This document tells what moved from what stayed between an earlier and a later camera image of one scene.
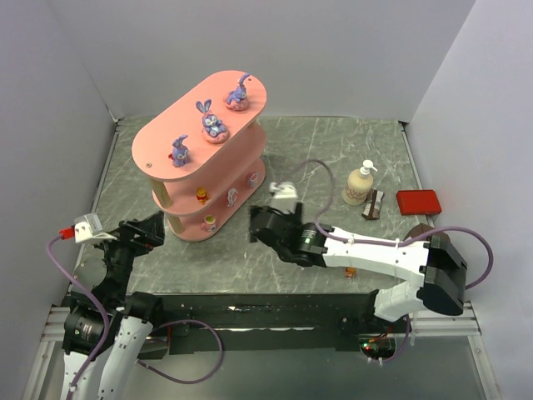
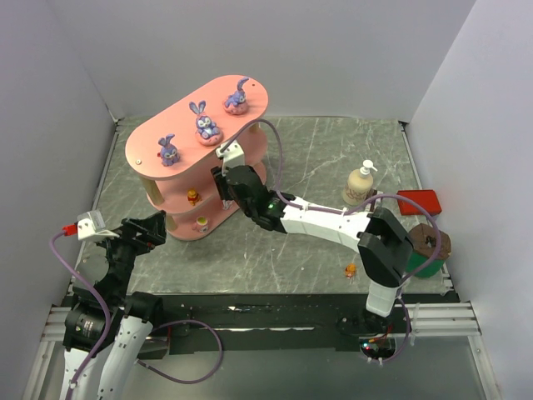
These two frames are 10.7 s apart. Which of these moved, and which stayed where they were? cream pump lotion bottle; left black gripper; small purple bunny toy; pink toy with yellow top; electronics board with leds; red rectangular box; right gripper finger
Moved: small purple bunny toy; right gripper finger; pink toy with yellow top
Stayed: left black gripper; cream pump lotion bottle; electronics board with leds; red rectangular box
